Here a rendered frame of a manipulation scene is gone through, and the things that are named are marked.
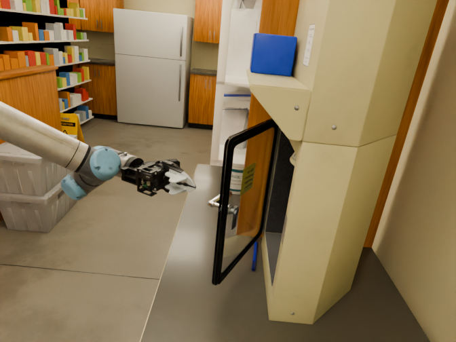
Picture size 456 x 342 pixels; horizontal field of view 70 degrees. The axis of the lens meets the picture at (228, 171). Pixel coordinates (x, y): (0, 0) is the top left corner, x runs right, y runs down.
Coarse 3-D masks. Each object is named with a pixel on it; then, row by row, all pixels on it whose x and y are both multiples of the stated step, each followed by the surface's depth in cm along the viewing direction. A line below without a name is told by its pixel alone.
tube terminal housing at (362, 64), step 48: (336, 0) 55; (384, 0) 54; (432, 0) 65; (336, 48) 57; (384, 48) 57; (336, 96) 61; (384, 96) 65; (336, 144) 64; (384, 144) 74; (336, 192) 68; (288, 240) 73; (336, 240) 73; (288, 288) 78; (336, 288) 86
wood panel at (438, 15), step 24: (264, 0) 88; (288, 0) 88; (264, 24) 90; (288, 24) 90; (432, 24) 89; (432, 48) 91; (408, 96) 96; (264, 120) 100; (408, 120) 99; (384, 192) 108
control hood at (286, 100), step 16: (256, 80) 66; (272, 80) 69; (288, 80) 72; (256, 96) 61; (272, 96) 61; (288, 96) 61; (304, 96) 61; (272, 112) 62; (288, 112) 62; (304, 112) 62; (288, 128) 63; (304, 128) 63
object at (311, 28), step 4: (312, 24) 65; (312, 28) 65; (308, 32) 68; (312, 32) 65; (308, 36) 68; (312, 36) 64; (308, 40) 68; (312, 40) 64; (308, 44) 67; (308, 48) 67; (308, 52) 66; (304, 56) 70; (308, 56) 66; (304, 60) 70; (308, 60) 66; (304, 64) 69; (308, 64) 65
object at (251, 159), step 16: (272, 128) 91; (240, 144) 75; (256, 144) 83; (272, 144) 94; (224, 160) 70; (240, 160) 77; (256, 160) 87; (224, 176) 72; (240, 176) 80; (256, 176) 90; (240, 192) 82; (256, 192) 93; (240, 208) 85; (256, 208) 97; (240, 224) 88; (256, 224) 101; (240, 240) 92; (224, 256) 84
